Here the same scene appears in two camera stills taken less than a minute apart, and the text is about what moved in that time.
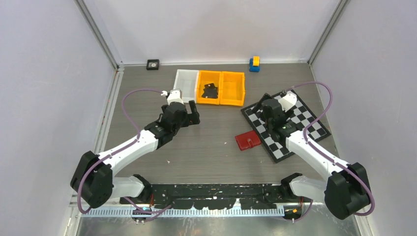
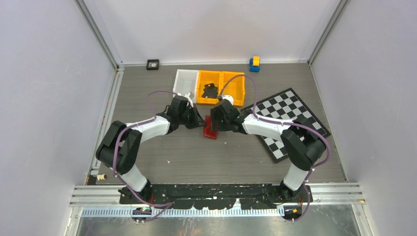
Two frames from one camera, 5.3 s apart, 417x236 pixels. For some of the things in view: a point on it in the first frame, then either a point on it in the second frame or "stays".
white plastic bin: x=186 y=80 stays
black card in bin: x=210 y=91 stays
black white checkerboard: x=302 y=116 stays
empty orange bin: x=232 y=89 stays
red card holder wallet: x=248 y=139 -> x=207 y=132
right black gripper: x=258 y=105 -> x=215 y=116
